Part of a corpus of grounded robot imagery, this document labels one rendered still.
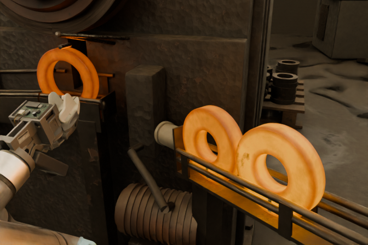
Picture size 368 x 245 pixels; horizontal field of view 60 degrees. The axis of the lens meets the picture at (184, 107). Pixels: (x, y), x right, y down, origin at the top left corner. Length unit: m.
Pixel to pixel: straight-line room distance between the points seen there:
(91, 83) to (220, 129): 0.43
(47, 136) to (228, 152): 0.34
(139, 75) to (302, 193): 0.47
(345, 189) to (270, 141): 1.41
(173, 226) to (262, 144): 0.33
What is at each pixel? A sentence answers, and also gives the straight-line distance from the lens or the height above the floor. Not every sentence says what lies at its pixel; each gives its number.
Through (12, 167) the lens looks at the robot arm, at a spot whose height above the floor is 0.72.
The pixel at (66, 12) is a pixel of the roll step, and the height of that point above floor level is 0.94.
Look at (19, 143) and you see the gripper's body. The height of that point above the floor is 0.75.
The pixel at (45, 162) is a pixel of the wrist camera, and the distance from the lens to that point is 0.68.
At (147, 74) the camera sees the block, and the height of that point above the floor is 0.80.
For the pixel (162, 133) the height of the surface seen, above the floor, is 0.68.
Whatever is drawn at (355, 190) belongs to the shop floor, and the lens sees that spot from 1.93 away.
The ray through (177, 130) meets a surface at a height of 0.71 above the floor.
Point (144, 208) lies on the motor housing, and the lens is 0.79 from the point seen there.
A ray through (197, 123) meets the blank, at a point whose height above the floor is 0.75.
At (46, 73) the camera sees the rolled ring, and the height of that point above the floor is 0.77.
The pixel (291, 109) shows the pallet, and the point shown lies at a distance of 2.44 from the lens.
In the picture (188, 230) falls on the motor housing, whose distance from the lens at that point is 0.76.
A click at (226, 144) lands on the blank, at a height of 0.73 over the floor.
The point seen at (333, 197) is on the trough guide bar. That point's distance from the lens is 0.55.
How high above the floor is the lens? 1.01
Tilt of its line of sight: 22 degrees down
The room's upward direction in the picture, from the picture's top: straight up
